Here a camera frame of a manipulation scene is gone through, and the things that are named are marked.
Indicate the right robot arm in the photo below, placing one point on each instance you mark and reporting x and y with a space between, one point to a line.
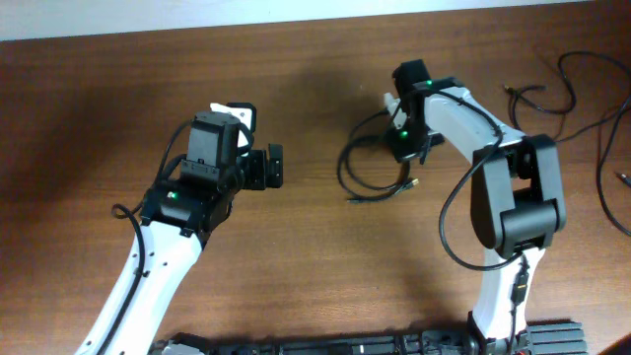
516 201

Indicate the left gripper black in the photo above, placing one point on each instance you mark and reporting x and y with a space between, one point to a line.
259 178

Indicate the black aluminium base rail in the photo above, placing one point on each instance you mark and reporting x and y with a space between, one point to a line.
566 338

